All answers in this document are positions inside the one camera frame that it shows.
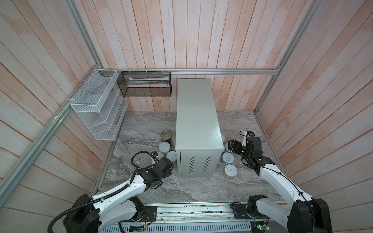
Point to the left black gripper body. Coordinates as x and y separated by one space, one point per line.
168 173

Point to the tall can white plastic lid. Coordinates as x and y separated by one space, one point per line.
164 148

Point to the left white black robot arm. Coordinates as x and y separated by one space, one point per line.
92 214

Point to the horizontal aluminium frame bar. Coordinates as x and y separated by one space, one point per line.
221 71

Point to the black wire mesh basket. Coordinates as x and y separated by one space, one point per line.
145 84

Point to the orange can pull-tab lid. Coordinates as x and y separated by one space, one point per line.
230 172

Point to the pink can pull-tab lid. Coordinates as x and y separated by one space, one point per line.
172 156

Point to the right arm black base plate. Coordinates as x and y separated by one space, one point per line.
240 210

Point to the left aluminium frame bar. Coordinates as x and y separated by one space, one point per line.
22 166

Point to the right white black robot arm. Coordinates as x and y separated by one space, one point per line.
304 214

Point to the grey metal cabinet counter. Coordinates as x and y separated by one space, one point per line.
198 140

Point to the yellow can pull-tab lid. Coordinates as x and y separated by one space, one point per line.
160 155

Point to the right aluminium frame post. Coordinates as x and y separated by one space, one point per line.
285 56

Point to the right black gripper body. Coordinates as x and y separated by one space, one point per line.
249 154

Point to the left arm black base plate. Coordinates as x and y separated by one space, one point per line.
148 214

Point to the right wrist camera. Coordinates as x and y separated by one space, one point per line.
249 134

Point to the white wire mesh shelf rack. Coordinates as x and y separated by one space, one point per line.
100 105

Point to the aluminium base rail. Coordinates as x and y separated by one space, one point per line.
209 212

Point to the dark can with brown lid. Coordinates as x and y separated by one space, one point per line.
166 136

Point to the green white can pull-tab lid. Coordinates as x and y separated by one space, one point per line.
226 147

